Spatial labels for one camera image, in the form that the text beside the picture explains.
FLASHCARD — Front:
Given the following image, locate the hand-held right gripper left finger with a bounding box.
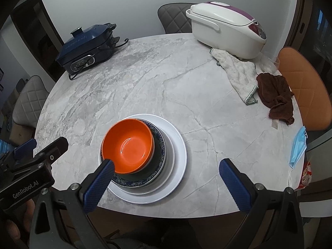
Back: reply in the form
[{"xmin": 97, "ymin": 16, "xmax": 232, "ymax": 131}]
[{"xmin": 27, "ymin": 159, "xmax": 116, "ymax": 249}]

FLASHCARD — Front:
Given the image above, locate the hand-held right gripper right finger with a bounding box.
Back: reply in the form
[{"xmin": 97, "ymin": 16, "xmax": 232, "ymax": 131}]
[{"xmin": 218, "ymin": 158, "xmax": 305, "ymax": 249}]

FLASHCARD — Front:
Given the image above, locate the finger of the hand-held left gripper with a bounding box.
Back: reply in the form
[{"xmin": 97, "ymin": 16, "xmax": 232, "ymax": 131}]
[
  {"xmin": 13, "ymin": 138, "xmax": 37, "ymax": 161},
  {"xmin": 34, "ymin": 137, "xmax": 69, "ymax": 168}
]

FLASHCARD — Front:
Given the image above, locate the orange bowl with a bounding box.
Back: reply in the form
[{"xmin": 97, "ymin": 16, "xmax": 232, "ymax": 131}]
[{"xmin": 101, "ymin": 119, "xmax": 155, "ymax": 175}]

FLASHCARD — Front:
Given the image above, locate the large white plate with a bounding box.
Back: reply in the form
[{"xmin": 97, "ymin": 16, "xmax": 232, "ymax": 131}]
[{"xmin": 106, "ymin": 114, "xmax": 188, "ymax": 204}]

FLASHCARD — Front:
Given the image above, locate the blue floral patterned bowl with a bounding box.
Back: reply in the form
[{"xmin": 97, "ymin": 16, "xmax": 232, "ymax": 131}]
[{"xmin": 99, "ymin": 119, "xmax": 166, "ymax": 188}]

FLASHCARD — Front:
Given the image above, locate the person's left hand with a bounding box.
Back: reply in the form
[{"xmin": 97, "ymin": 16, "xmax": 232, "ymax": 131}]
[{"xmin": 0, "ymin": 200, "xmax": 35, "ymax": 247}]

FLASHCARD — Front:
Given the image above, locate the beige quilted chair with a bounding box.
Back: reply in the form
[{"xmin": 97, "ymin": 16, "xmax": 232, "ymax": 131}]
[{"xmin": 12, "ymin": 75, "xmax": 50, "ymax": 130}]

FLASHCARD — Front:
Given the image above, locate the red snack packet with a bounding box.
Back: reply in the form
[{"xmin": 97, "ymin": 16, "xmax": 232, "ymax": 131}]
[{"xmin": 298, "ymin": 161, "xmax": 313, "ymax": 190}]

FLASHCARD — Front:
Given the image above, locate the blue face mask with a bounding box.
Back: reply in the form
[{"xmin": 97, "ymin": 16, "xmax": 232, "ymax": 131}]
[{"xmin": 289, "ymin": 126, "xmax": 309, "ymax": 187}]

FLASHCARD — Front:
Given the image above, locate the brown cloth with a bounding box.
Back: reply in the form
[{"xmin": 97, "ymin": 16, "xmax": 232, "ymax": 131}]
[{"xmin": 256, "ymin": 73, "xmax": 295, "ymax": 125}]

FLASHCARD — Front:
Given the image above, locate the dark blue electric cooker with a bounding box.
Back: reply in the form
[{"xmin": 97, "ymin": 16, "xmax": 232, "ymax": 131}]
[{"xmin": 55, "ymin": 23, "xmax": 120, "ymax": 75}]

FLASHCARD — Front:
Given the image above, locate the white towel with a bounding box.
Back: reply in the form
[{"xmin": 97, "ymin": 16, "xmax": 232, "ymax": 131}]
[{"xmin": 210, "ymin": 48, "xmax": 258, "ymax": 106}]

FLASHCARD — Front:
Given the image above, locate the clear glass cup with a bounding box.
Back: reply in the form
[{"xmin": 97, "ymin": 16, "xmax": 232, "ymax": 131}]
[{"xmin": 259, "ymin": 56, "xmax": 281, "ymax": 73}]

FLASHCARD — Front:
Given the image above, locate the orange chair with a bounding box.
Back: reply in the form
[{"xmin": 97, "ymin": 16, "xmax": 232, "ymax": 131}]
[{"xmin": 277, "ymin": 47, "xmax": 332, "ymax": 131}]

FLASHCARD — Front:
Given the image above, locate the white rice cooker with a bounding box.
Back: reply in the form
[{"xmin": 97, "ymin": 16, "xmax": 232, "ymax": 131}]
[{"xmin": 185, "ymin": 1, "xmax": 267, "ymax": 60}]

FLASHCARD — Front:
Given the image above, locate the grey quilted chair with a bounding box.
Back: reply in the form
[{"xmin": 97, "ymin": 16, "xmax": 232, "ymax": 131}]
[{"xmin": 157, "ymin": 3, "xmax": 200, "ymax": 35}]

